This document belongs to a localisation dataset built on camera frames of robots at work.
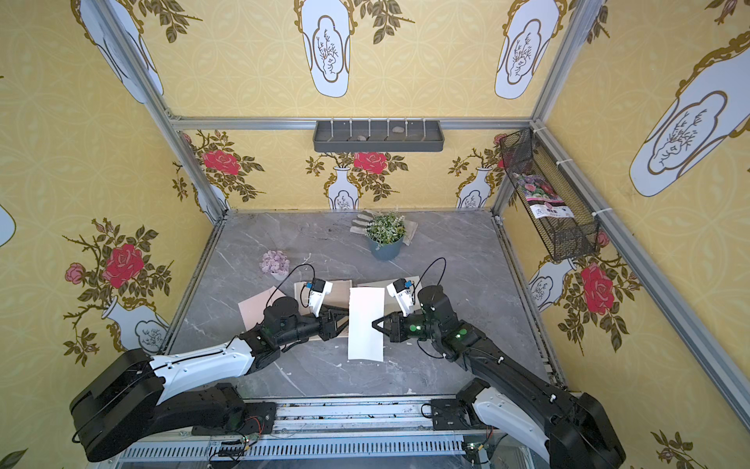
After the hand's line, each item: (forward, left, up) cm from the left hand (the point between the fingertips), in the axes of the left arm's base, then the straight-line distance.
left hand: (356, 317), depth 78 cm
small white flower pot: (+19, +26, -9) cm, 33 cm away
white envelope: (0, -9, +6) cm, 11 cm away
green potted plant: (+28, -9, +4) cm, 29 cm away
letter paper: (-3, -3, +2) cm, 4 cm away
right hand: (-4, -5, +1) cm, 7 cm away
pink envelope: (+9, +34, -14) cm, 38 cm away
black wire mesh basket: (+23, -62, +9) cm, 67 cm away
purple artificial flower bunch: (+21, +26, -4) cm, 34 cm away
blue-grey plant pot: (+23, -9, -3) cm, 25 cm away
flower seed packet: (+22, -50, +21) cm, 58 cm away
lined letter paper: (+3, +4, +6) cm, 8 cm away
